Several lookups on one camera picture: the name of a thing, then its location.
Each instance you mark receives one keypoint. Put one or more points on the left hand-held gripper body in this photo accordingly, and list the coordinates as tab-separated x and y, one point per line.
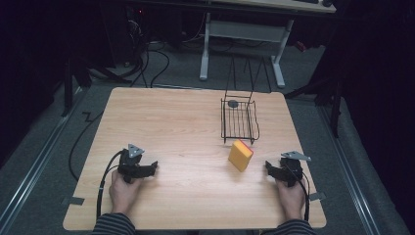
130	162

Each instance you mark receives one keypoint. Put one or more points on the metal floor rail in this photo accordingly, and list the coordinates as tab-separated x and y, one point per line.
350	169
32	169

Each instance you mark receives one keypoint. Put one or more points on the small red object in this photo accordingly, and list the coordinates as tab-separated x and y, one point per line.
300	46

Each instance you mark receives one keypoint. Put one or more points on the dark round disc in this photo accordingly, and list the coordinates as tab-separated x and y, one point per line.
233	103

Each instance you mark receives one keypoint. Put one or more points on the black metal stand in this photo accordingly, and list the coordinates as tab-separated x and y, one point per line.
70	84
328	94

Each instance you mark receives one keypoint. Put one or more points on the person's right hand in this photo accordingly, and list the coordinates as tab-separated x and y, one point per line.
291	199

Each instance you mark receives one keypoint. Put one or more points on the grey tape strip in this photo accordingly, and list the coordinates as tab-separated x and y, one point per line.
317	196
74	200

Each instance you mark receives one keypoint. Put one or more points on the person's left hand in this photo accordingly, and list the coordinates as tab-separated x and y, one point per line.
123	195

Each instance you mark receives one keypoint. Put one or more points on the white-legged desk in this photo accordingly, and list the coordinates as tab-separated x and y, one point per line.
248	31

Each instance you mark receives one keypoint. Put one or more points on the yellow sponge with red side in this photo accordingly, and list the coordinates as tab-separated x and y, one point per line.
239	156

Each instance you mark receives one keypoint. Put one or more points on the dark computer mouse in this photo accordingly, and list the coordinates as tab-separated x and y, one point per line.
327	3

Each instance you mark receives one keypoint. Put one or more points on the dark computer tower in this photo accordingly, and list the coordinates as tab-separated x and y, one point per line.
129	32

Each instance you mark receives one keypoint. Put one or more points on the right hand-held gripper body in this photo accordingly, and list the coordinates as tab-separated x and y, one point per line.
290	169

